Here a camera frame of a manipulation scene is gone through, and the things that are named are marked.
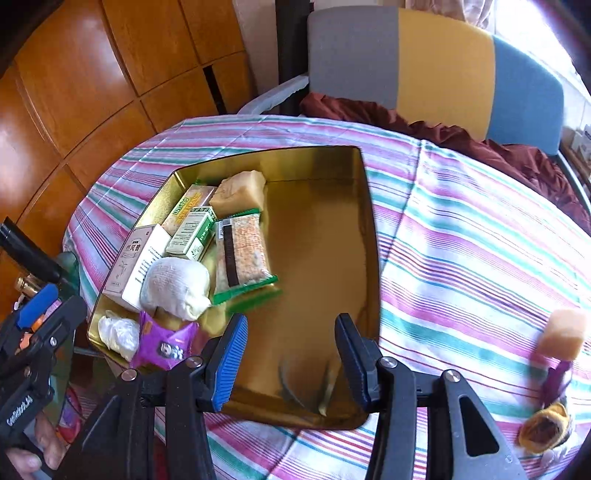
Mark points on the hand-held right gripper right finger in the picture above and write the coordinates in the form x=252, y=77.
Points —
x=353, y=364

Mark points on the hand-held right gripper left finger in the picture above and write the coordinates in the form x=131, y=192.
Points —
x=231, y=364

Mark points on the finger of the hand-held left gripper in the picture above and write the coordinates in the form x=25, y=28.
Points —
x=39, y=304
x=67, y=318

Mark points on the white plastic bag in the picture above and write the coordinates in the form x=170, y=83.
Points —
x=117, y=334

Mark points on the purple snack packet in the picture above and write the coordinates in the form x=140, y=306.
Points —
x=166, y=346
x=556, y=383

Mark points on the white cardboard box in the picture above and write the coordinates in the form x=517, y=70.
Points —
x=131, y=263

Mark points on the white cloth bundle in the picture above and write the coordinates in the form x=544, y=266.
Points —
x=173, y=286

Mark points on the gold tin box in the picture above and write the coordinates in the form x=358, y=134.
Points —
x=314, y=258

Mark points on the green-edged cracker packet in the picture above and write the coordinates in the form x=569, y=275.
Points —
x=242, y=249

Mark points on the pale green box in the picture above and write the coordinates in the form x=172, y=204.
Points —
x=189, y=235

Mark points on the yellow sponge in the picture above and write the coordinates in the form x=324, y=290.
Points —
x=561, y=334
x=240, y=194

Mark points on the person's left hand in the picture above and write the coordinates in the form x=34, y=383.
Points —
x=46, y=438

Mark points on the small brass fitting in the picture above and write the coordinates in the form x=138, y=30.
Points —
x=27, y=284

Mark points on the black cylinder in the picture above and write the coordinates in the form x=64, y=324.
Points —
x=25, y=251

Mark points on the striped tablecloth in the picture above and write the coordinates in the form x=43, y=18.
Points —
x=461, y=258

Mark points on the yellow snack in clear wrapper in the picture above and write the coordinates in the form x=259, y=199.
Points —
x=545, y=429

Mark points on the dark red cloth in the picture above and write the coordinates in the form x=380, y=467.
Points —
x=508, y=157

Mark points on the grey yellow blue chair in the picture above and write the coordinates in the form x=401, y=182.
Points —
x=438, y=60

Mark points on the small white carton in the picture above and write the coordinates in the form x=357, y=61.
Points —
x=579, y=143

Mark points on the pink curtain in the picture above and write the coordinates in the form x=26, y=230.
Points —
x=480, y=9

